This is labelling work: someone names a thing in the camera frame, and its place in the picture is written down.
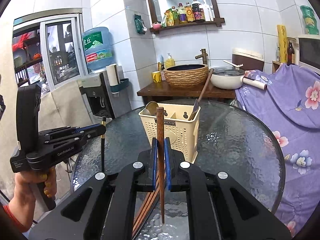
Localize black chopstick gold band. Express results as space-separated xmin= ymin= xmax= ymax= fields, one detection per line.
xmin=100 ymin=116 xmax=106 ymax=172

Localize person's left hand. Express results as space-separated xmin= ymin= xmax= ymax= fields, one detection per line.
xmin=3 ymin=166 xmax=57 ymax=232

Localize water dispenser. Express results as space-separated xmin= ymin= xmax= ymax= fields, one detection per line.
xmin=79 ymin=67 xmax=131 ymax=119

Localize beige cloth cover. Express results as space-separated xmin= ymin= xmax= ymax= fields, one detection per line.
xmin=39 ymin=81 xmax=92 ymax=131

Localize round glass table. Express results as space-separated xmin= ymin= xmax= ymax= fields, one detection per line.
xmin=71 ymin=99 xmax=287 ymax=240

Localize dark wooden sink counter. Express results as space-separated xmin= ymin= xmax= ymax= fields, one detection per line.
xmin=137 ymin=81 xmax=235 ymax=103

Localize blue water jug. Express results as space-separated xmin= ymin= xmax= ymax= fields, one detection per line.
xmin=82 ymin=27 xmax=116 ymax=71

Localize yellow mug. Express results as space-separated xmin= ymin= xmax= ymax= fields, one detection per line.
xmin=152 ymin=71 xmax=162 ymax=83

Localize cream plastic utensil holder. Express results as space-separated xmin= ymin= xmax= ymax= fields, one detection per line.
xmin=138 ymin=102 xmax=201 ymax=164

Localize glass display cabinet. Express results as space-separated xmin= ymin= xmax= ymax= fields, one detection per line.
xmin=12 ymin=12 xmax=88 ymax=93

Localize yellow soap bottle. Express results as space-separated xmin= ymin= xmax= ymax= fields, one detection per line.
xmin=164 ymin=53 xmax=175 ymax=69

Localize woven pattern basin sink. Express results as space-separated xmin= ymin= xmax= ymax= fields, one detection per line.
xmin=164 ymin=64 xmax=209 ymax=88

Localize green hanging packet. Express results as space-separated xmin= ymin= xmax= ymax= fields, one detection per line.
xmin=134 ymin=14 xmax=148 ymax=35

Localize pink bowl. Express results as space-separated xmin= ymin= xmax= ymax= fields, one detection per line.
xmin=152 ymin=22 xmax=162 ymax=30

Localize purple floral cloth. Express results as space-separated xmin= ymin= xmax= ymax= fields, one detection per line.
xmin=235 ymin=64 xmax=319 ymax=236

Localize bronze faucet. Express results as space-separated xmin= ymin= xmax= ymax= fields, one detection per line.
xmin=195 ymin=48 xmax=208 ymax=64

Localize yellow snack bag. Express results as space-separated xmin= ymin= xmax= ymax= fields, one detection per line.
xmin=165 ymin=9 xmax=174 ymax=27

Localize white electric pot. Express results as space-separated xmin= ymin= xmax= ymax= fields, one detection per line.
xmin=210 ymin=60 xmax=267 ymax=90

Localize wooden framed mirror shelf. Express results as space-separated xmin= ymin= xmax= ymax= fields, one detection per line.
xmin=147 ymin=0 xmax=225 ymax=34

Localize purple label bottle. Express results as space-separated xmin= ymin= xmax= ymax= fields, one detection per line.
xmin=178 ymin=3 xmax=188 ymax=24

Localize orange label sauce bottle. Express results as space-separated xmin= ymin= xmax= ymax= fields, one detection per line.
xmin=185 ymin=2 xmax=195 ymax=22

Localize brown white trash bin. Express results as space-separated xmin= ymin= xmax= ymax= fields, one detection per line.
xmin=232 ymin=48 xmax=265 ymax=71

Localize dark soy sauce bottle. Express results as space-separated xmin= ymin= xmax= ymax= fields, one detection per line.
xmin=191 ymin=0 xmax=205 ymax=22

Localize dark glass bottle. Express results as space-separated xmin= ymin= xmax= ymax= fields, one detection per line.
xmin=287 ymin=41 xmax=295 ymax=66

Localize white microwave oven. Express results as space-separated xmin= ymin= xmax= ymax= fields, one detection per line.
xmin=296 ymin=35 xmax=320 ymax=74

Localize yellow roll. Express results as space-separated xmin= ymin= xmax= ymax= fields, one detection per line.
xmin=277 ymin=24 xmax=288 ymax=63

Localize green stacked containers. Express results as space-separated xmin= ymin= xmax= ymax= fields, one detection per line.
xmin=300 ymin=5 xmax=319 ymax=35

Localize wooden handled spatula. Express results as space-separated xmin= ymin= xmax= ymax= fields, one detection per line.
xmin=188 ymin=68 xmax=214 ymax=121

